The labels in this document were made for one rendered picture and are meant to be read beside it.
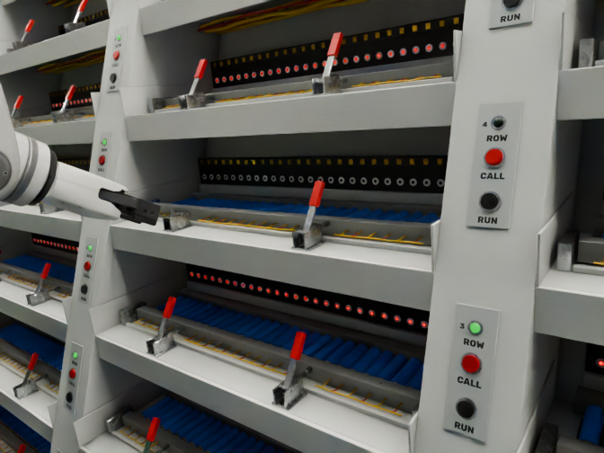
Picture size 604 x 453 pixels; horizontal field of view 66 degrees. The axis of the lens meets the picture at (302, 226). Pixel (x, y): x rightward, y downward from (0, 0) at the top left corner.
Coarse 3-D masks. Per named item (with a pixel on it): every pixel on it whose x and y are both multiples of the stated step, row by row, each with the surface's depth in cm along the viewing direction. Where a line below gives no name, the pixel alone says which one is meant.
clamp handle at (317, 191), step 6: (318, 186) 61; (312, 192) 61; (318, 192) 61; (312, 198) 61; (318, 198) 61; (312, 204) 60; (318, 204) 61; (312, 210) 60; (306, 216) 61; (312, 216) 60; (306, 222) 60; (312, 222) 60; (306, 228) 60
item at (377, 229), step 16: (176, 208) 82; (192, 208) 80; (208, 208) 79; (224, 208) 78; (240, 224) 72; (256, 224) 72; (272, 224) 69; (288, 224) 68; (304, 224) 66; (336, 224) 63; (352, 224) 62; (368, 224) 60; (384, 224) 59; (400, 224) 58; (416, 224) 57; (384, 240) 57; (400, 240) 58; (416, 240) 55
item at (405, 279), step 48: (144, 192) 89; (240, 192) 89; (288, 192) 82; (336, 192) 76; (384, 192) 70; (144, 240) 78; (192, 240) 70; (240, 240) 66; (288, 240) 64; (432, 240) 47; (336, 288) 56; (384, 288) 52; (432, 288) 48
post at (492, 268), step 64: (576, 0) 47; (512, 64) 45; (576, 128) 54; (448, 192) 48; (448, 256) 47; (512, 256) 43; (448, 320) 46; (512, 320) 43; (512, 384) 42; (448, 448) 45; (512, 448) 42
